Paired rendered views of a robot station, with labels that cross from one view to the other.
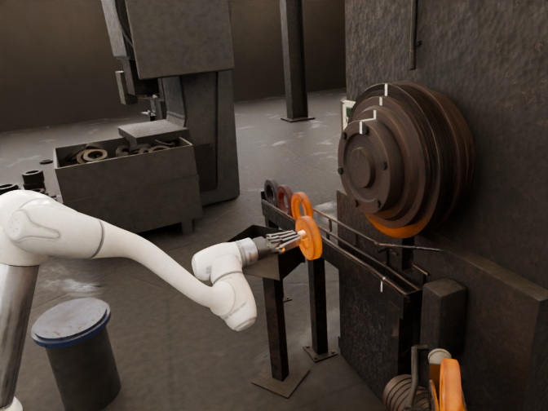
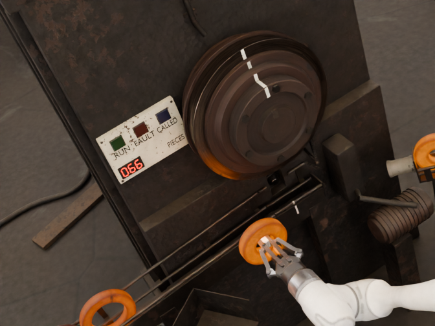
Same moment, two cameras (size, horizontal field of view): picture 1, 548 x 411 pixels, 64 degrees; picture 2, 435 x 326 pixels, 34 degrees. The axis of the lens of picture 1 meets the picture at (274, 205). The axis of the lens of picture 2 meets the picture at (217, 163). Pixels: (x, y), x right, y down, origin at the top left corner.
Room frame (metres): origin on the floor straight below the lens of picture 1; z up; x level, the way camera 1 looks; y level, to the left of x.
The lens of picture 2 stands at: (1.28, 1.40, 2.41)
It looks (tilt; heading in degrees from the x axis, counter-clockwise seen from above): 39 degrees down; 276
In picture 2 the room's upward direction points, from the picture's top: 23 degrees counter-clockwise
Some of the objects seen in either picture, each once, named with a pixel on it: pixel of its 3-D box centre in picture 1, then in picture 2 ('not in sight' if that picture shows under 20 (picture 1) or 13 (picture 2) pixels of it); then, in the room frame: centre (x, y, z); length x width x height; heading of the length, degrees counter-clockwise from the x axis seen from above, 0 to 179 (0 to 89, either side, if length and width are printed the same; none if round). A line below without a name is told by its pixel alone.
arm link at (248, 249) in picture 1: (246, 252); (305, 285); (1.33, 0.10, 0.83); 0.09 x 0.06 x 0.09; 21
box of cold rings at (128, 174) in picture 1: (128, 185); not in sight; (3.63, 1.23, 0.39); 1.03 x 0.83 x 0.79; 115
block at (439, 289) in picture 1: (443, 320); (343, 167); (1.08, -0.47, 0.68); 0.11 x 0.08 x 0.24; 111
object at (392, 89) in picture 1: (393, 161); (257, 108); (1.30, -0.38, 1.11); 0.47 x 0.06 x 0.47; 21
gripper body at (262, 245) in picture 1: (267, 245); (290, 270); (1.36, 0.04, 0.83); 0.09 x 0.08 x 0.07; 111
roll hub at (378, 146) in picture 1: (366, 166); (274, 121); (1.26, -0.29, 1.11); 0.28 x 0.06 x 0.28; 21
